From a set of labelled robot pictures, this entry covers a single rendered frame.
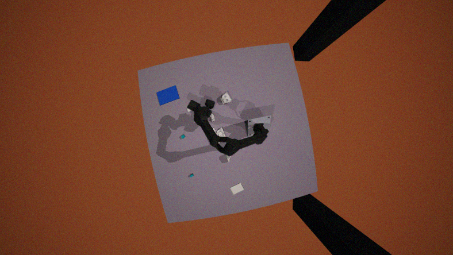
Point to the blue flat plate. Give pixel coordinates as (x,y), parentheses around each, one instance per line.
(167,95)

